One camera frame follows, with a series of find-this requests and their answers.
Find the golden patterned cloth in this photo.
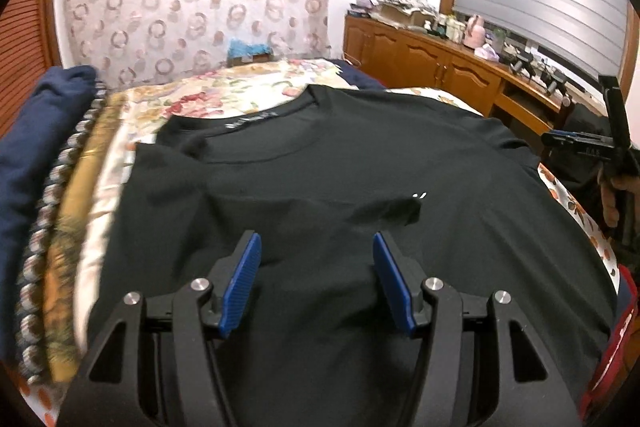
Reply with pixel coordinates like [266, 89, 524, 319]
[42, 94, 128, 383]

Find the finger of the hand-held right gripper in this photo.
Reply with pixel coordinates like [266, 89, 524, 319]
[541, 131, 618, 158]

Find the wooden headboard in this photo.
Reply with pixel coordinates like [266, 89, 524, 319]
[0, 0, 63, 138]

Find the blue fuzzy item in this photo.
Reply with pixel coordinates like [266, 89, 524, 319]
[227, 38, 273, 66]

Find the cardboard box with papers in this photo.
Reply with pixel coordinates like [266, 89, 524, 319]
[372, 0, 441, 28]

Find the navy bedsheet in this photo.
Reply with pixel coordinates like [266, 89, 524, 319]
[325, 59, 391, 90]

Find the dark cloth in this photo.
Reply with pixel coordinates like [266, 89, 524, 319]
[550, 102, 618, 228]

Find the orange flower white sheet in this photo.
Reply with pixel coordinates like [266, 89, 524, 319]
[20, 87, 623, 427]

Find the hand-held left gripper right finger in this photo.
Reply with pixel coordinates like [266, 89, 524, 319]
[372, 231, 583, 427]

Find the black device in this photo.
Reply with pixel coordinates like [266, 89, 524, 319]
[542, 69, 571, 100]
[502, 52, 536, 75]

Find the person's right hand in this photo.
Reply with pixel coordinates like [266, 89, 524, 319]
[600, 174, 640, 230]

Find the navy blue folded blanket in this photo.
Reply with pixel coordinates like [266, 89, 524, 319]
[0, 66, 101, 258]

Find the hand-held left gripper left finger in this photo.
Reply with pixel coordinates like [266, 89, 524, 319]
[57, 229, 263, 427]

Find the black t-shirt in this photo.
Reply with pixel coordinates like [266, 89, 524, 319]
[82, 83, 626, 427]

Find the red cloth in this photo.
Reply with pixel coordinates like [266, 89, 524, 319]
[582, 267, 640, 413]

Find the wooden cabinet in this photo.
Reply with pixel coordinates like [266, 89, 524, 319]
[344, 14, 576, 130]

